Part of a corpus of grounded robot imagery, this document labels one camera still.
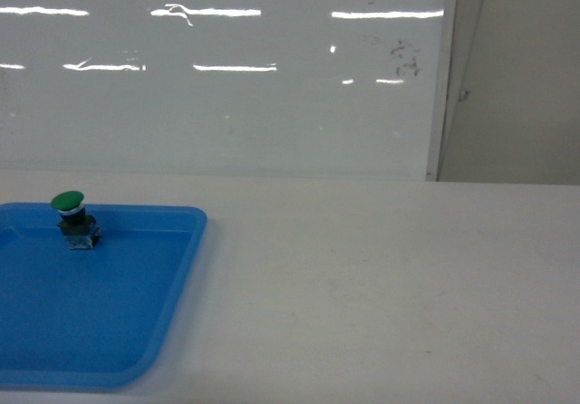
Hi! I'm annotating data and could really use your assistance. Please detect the white glossy back panel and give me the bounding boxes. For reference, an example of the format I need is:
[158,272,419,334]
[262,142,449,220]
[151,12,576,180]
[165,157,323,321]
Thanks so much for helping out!
[1,0,484,181]

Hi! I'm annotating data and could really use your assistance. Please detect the green mushroom push button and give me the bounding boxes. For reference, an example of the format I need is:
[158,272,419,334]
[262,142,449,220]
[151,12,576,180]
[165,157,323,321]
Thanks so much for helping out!
[50,190,101,250]

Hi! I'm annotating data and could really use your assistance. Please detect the blue plastic tray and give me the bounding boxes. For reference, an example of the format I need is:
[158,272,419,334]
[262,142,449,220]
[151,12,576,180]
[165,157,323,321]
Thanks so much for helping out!
[1,203,208,390]

